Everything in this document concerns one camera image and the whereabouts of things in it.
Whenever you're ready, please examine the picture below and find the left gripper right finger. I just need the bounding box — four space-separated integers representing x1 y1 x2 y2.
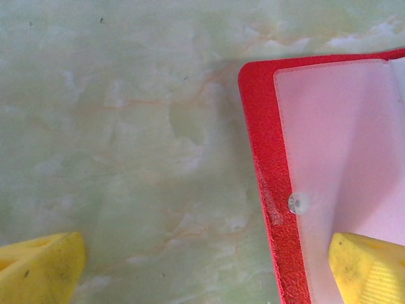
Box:
328 232 405 304

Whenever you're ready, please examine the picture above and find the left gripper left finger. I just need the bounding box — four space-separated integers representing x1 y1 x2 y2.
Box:
0 231 87 304

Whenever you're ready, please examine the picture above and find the red card holder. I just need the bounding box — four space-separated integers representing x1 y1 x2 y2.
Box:
237 47 405 304

